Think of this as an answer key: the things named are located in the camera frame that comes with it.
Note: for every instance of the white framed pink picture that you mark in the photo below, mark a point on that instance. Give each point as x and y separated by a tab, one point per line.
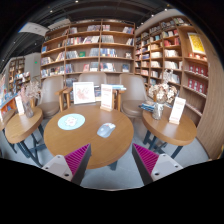
83	92

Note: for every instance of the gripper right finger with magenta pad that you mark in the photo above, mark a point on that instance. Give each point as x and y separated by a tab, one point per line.
152	166

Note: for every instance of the small white sign left table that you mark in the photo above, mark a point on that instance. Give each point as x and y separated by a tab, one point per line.
19	104

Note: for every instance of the white sign on right table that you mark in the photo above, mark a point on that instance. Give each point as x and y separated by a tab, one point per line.
177	110

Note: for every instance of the beige armchair right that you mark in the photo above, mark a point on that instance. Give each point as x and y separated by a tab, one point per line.
134	95

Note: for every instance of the white red standing sign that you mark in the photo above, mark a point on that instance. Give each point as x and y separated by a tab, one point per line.
106	97

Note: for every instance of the beige armchair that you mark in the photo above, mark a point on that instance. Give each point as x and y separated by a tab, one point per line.
134	95
98	78
49	101

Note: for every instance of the round wooden table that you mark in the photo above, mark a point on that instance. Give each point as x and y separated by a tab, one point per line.
104	151
20	127
180	134

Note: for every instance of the round light blue mouse pad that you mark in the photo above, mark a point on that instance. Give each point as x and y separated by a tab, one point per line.
71	121

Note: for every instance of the wooden right bookshelf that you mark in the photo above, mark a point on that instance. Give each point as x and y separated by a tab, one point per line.
162	43

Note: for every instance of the stack of books right table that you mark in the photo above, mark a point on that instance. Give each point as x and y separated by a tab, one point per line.
147	107

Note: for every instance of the beige armchair middle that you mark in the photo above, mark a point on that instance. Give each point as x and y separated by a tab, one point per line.
98	78

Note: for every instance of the round wooden centre table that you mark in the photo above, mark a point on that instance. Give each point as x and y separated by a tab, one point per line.
104	151

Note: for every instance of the glass vase with dried flowers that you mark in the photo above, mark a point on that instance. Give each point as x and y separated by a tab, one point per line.
161	93

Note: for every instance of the round wooden left table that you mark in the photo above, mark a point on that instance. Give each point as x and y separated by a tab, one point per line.
20	127

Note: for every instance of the wooden far left bookshelf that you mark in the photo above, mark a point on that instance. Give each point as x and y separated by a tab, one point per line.
18	77

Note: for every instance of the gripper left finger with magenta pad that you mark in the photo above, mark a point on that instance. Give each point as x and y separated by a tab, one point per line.
71	167

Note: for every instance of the round wooden right table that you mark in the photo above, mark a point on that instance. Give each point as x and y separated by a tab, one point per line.
180	134

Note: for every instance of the wooden bookshelf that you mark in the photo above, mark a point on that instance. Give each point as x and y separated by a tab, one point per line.
162	43
18	77
97	45

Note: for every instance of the vase with pink dried flowers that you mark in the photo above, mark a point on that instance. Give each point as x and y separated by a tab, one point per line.
27	93

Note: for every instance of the wooden back bookshelf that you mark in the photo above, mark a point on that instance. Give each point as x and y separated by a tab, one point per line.
97	45

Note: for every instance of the beige armchair left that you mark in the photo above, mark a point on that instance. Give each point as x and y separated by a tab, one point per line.
49	101

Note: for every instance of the yellow poster on shelf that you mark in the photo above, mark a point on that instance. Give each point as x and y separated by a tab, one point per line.
196	44

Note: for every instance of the grey computer mouse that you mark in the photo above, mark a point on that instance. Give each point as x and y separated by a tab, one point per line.
106	129

